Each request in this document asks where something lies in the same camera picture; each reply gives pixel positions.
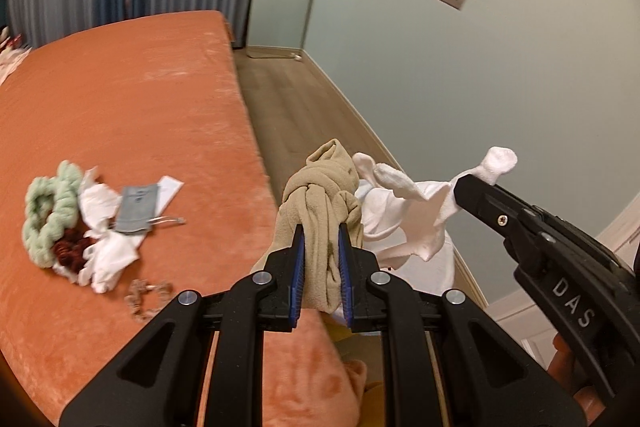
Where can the white tissue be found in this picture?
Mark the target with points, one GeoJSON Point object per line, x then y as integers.
{"type": "Point", "coordinates": [497, 162]}

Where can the green knitted scrunchie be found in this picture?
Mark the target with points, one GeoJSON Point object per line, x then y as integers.
{"type": "Point", "coordinates": [51, 207]}

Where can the pink floral pillow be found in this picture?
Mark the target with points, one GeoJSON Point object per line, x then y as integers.
{"type": "Point", "coordinates": [13, 52]}

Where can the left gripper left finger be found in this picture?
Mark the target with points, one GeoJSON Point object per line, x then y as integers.
{"type": "Point", "coordinates": [199, 361]}

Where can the beige knotted stocking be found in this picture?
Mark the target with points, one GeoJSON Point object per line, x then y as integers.
{"type": "Point", "coordinates": [320, 197]}

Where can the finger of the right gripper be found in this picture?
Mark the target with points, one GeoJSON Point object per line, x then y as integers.
{"type": "Point", "coordinates": [497, 208]}

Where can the white trash bag liner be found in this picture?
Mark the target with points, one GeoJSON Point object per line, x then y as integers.
{"type": "Point", "coordinates": [406, 230]}

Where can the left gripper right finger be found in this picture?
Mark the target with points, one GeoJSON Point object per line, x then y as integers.
{"type": "Point", "coordinates": [446, 363]}

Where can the white paper sachet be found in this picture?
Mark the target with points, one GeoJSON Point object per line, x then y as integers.
{"type": "Point", "coordinates": [167, 188]}

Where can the grey fabric pouch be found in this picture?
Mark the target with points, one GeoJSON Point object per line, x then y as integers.
{"type": "Point", "coordinates": [136, 210]}

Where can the right hand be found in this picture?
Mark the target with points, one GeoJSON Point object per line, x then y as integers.
{"type": "Point", "coordinates": [564, 369]}

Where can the dark red scrunchie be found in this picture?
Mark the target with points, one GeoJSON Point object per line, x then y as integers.
{"type": "Point", "coordinates": [69, 249]}

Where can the orange velvet bed cover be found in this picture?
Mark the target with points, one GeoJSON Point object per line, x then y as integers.
{"type": "Point", "coordinates": [136, 100]}

